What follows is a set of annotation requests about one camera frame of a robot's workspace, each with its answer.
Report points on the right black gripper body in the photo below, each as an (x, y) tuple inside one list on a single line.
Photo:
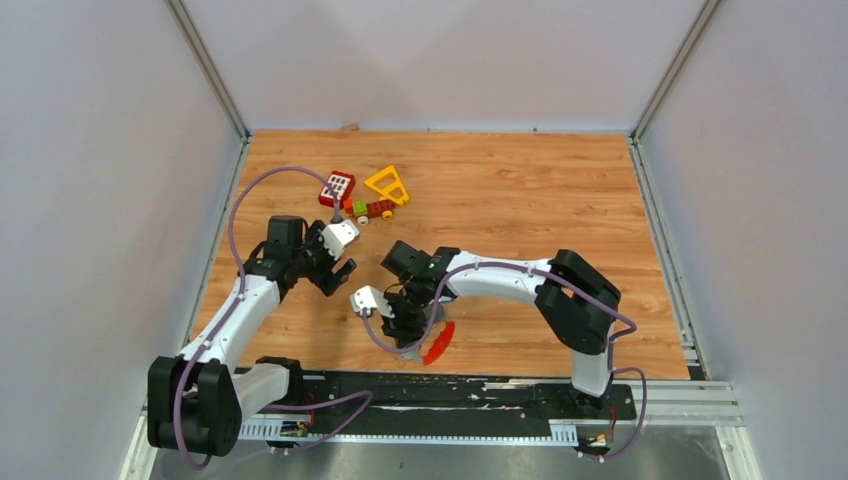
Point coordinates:
[(408, 306)]

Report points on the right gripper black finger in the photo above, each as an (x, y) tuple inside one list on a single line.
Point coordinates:
[(409, 337), (389, 327)]

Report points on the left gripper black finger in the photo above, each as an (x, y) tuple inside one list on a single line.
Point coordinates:
[(333, 280), (348, 237)]

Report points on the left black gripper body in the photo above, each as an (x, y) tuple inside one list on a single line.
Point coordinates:
[(315, 264)]

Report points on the metal keyring holder red handle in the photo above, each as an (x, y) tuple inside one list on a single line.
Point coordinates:
[(438, 335)]

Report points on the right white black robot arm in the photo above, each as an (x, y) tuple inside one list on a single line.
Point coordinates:
[(578, 303)]

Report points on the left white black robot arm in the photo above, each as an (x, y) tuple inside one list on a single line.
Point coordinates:
[(195, 400)]

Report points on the green toy brick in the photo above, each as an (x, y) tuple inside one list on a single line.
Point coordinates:
[(359, 209)]

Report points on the red toy brick car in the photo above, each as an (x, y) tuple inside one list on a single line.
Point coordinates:
[(382, 209)]

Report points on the red window toy brick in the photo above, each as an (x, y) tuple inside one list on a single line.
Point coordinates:
[(339, 187)]

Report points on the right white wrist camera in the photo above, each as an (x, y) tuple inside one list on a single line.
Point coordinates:
[(367, 300)]

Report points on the yellow triangular toy frame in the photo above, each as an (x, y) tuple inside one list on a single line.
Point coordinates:
[(388, 183)]

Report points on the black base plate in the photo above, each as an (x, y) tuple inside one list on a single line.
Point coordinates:
[(404, 403)]

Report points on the white slotted cable duct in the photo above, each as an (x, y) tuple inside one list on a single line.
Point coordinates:
[(272, 429)]

